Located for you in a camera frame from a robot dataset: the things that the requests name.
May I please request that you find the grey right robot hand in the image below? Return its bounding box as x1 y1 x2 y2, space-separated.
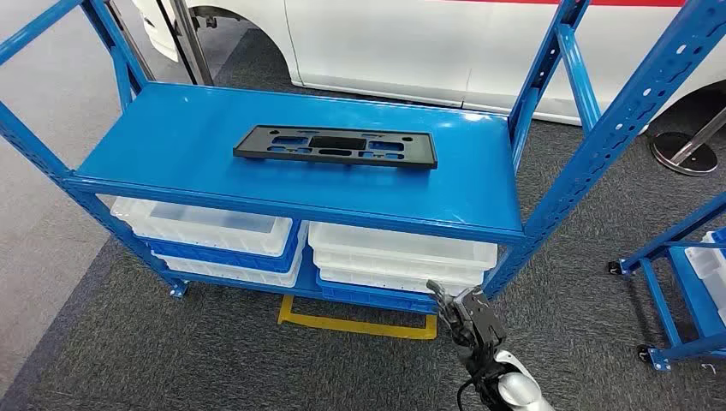
426 279 508 364

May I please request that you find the black plastic panel part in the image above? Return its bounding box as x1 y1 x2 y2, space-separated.
232 124 439 170

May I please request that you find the blue metal shelf rack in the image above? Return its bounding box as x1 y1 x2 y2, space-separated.
0 0 726 316

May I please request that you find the white plastic bin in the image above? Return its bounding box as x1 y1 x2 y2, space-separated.
312 249 488 285
684 231 726 327
152 222 309 289
317 266 485 297
110 196 295 258
307 221 499 272

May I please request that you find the blue wheeled rack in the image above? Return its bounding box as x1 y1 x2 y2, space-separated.
608 193 726 372

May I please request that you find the white car body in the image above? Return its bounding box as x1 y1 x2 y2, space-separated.
131 0 726 134

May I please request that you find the grey metal pole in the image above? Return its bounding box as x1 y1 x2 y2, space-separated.
168 0 216 87

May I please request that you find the black cable beside pole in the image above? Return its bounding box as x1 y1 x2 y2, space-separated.
154 0 198 85

